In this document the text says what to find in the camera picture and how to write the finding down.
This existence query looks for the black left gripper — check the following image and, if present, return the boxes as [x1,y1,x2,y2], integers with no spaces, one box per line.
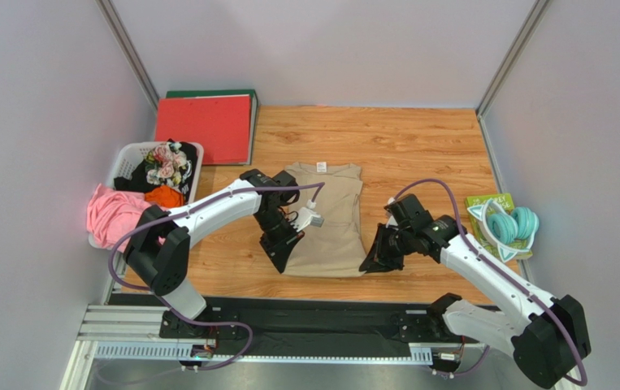
[253,209,305,274]

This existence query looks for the beige t-shirt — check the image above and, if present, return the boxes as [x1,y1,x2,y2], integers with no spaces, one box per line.
[283,162,366,278]

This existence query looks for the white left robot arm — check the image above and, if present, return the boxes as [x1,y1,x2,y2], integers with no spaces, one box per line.
[121,170,322,340]

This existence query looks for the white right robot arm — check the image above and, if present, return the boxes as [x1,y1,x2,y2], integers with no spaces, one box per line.
[362,194,591,389]

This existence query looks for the orange t-shirt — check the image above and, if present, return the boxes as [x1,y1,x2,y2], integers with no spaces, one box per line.
[145,185,184,209]

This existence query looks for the teal cat-ear headphones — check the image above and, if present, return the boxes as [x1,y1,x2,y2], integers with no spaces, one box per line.
[480,199,540,262]

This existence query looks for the green book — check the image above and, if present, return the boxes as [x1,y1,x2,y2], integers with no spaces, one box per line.
[465,193,540,262]

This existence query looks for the black floral t-shirt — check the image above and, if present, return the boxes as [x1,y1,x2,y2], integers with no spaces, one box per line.
[113,140,198,198]

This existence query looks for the green folder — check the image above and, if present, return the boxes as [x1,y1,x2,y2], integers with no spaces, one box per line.
[165,89,260,166]

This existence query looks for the white laundry basket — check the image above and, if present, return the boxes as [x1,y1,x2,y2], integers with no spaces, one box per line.
[87,141,206,249]

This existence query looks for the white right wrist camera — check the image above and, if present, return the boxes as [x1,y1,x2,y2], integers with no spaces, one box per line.
[384,197,401,227]

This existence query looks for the aluminium frame rail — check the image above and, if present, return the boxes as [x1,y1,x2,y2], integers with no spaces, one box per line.
[59,304,583,390]

